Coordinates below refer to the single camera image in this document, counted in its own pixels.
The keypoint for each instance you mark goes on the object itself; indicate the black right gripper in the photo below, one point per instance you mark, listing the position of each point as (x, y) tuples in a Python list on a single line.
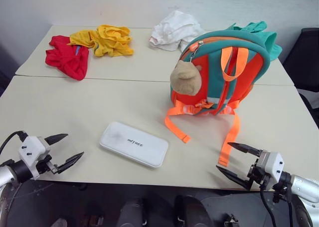
[(255, 179)]

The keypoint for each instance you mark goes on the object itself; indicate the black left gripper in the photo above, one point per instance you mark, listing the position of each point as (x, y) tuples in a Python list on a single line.
[(45, 165)]

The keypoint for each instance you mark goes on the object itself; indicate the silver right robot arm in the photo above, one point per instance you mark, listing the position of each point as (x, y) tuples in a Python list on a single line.
[(302, 185)]

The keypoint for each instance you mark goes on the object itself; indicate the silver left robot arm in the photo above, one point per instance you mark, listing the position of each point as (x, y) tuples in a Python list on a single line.
[(15, 170)]

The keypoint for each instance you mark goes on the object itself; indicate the white rectangular case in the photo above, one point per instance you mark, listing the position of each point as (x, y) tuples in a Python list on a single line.
[(134, 144)]

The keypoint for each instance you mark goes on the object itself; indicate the teal and orange backpack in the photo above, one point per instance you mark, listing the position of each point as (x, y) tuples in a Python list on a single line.
[(239, 69)]

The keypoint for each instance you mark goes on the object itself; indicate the red garment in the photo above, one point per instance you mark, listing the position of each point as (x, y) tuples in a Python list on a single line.
[(68, 60)]

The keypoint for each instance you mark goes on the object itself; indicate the dark rounded shape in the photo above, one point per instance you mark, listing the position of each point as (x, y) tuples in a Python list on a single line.
[(133, 213)]

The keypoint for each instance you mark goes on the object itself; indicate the beige plush toy pendant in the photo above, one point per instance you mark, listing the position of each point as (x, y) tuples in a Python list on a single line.
[(185, 78)]

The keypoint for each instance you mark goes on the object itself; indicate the yellow garment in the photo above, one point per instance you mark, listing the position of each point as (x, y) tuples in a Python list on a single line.
[(109, 41)]

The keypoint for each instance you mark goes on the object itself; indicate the black chair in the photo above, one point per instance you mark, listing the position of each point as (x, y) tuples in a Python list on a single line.
[(305, 57)]

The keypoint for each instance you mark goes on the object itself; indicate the teal garment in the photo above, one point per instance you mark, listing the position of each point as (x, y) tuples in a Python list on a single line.
[(270, 41)]

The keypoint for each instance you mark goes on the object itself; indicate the white garment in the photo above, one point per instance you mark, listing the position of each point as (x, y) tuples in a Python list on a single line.
[(174, 31)]

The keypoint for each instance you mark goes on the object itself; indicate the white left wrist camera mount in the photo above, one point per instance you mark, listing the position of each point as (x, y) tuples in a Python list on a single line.
[(31, 148)]

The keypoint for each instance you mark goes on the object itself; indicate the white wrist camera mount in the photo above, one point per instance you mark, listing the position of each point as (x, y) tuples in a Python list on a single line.
[(31, 148), (271, 165)]

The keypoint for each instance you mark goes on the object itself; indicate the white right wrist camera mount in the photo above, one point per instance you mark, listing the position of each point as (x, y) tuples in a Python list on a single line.
[(271, 165)]

